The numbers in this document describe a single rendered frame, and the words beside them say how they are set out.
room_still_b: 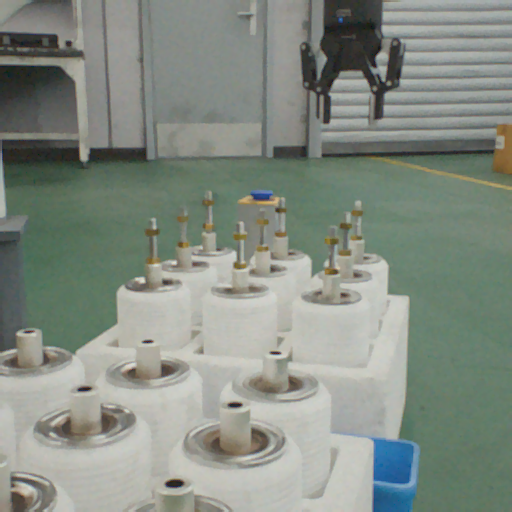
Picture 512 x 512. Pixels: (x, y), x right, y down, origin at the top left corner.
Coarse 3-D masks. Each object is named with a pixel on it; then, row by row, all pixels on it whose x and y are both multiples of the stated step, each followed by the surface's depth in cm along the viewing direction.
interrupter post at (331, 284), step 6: (324, 276) 96; (330, 276) 96; (336, 276) 96; (324, 282) 96; (330, 282) 96; (336, 282) 96; (324, 288) 96; (330, 288) 96; (336, 288) 96; (324, 294) 96; (330, 294) 96; (336, 294) 96
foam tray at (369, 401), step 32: (384, 320) 112; (96, 352) 99; (128, 352) 99; (160, 352) 99; (192, 352) 99; (288, 352) 99; (384, 352) 99; (224, 384) 95; (352, 384) 91; (384, 384) 90; (352, 416) 91; (384, 416) 91
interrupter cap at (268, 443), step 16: (192, 432) 58; (208, 432) 58; (256, 432) 58; (272, 432) 58; (192, 448) 55; (208, 448) 55; (256, 448) 56; (272, 448) 55; (208, 464) 53; (224, 464) 53; (240, 464) 53; (256, 464) 53
